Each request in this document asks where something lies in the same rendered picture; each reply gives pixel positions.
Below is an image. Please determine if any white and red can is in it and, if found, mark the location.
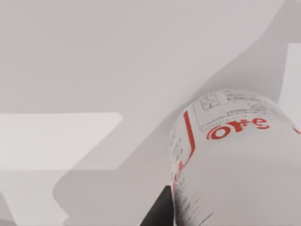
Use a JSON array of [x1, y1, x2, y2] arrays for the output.
[[168, 89, 301, 226]]

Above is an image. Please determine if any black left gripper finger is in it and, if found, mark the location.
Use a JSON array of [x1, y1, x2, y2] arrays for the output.
[[142, 185, 176, 226]]

